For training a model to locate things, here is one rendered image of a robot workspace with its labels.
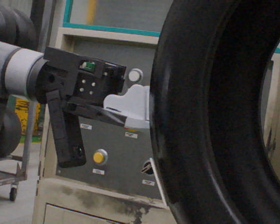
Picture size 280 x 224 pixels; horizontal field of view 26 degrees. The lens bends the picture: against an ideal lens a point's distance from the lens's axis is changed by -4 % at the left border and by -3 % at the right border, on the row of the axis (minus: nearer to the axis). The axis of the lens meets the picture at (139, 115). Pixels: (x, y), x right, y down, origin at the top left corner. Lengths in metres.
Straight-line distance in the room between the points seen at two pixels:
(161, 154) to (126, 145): 0.73
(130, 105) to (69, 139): 0.11
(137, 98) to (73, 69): 0.10
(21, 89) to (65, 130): 0.09
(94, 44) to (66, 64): 0.62
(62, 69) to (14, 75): 0.07
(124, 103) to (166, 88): 0.14
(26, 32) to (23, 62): 4.24
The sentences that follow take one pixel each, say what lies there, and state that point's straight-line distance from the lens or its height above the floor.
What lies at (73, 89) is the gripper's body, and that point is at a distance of 0.88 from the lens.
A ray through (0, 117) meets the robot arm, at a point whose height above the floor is 1.08.
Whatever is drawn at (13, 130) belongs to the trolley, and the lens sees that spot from 5.18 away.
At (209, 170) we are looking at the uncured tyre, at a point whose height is 1.08.
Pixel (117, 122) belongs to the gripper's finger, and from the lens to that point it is 0.85.
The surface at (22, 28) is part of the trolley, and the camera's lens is 5.14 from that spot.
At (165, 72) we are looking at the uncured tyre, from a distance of 0.74.
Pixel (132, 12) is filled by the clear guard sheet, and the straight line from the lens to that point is 1.47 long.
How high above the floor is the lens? 1.16
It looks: 3 degrees down
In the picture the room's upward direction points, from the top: 9 degrees clockwise
